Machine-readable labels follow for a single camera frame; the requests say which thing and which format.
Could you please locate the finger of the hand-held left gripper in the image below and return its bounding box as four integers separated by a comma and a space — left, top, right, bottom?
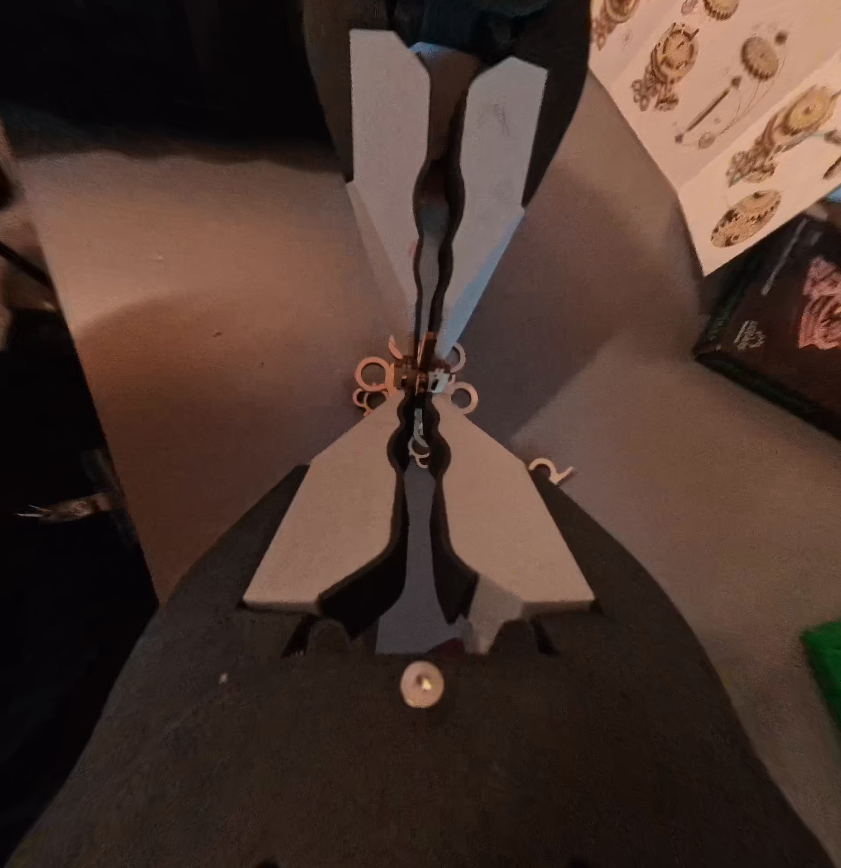
430, 56, 549, 360
346, 28, 438, 354

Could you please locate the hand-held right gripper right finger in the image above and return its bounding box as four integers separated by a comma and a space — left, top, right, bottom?
429, 395, 596, 653

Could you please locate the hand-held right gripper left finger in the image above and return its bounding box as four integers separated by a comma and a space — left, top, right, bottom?
243, 396, 412, 640

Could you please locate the wooden gear model assembly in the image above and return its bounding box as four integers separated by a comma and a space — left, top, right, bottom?
351, 334, 477, 470

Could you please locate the person's left forearm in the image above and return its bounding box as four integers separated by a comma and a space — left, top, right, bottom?
0, 0, 333, 153

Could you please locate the black model kit box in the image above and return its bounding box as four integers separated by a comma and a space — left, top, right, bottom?
692, 213, 841, 445

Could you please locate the folded paper instruction sheet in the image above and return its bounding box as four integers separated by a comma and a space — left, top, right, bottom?
586, 0, 841, 275

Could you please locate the green plastic bin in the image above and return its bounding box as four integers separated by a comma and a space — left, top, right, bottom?
800, 613, 841, 740

